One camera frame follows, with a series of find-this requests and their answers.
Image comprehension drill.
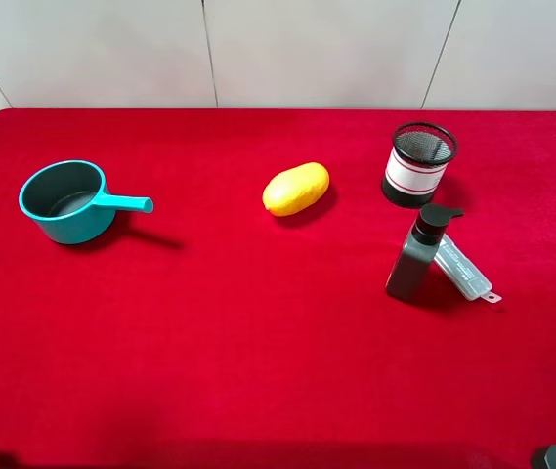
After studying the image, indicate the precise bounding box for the dark grey pump bottle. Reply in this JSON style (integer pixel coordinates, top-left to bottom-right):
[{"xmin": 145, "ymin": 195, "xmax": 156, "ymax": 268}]
[{"xmin": 386, "ymin": 203, "xmax": 464, "ymax": 302}]

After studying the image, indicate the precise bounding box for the yellow lemon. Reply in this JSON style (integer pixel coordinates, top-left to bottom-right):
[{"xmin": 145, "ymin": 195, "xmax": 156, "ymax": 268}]
[{"xmin": 262, "ymin": 162, "xmax": 329, "ymax": 217}]

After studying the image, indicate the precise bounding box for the red tablecloth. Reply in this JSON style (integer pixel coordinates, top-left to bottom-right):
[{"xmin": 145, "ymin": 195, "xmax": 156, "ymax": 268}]
[{"xmin": 0, "ymin": 109, "xmax": 556, "ymax": 468}]

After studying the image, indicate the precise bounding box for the black mesh pen holder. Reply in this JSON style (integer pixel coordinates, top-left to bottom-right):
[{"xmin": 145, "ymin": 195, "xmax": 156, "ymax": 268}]
[{"xmin": 381, "ymin": 121, "xmax": 458, "ymax": 208}]

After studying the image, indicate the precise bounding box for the clear plastic slim case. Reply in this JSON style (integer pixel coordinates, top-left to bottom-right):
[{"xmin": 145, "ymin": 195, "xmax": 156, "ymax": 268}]
[{"xmin": 434, "ymin": 234, "xmax": 502, "ymax": 304}]

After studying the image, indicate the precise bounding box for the teal saucepan with handle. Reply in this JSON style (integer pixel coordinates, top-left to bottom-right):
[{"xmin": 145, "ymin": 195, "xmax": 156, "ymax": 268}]
[{"xmin": 19, "ymin": 160, "xmax": 154, "ymax": 245}]

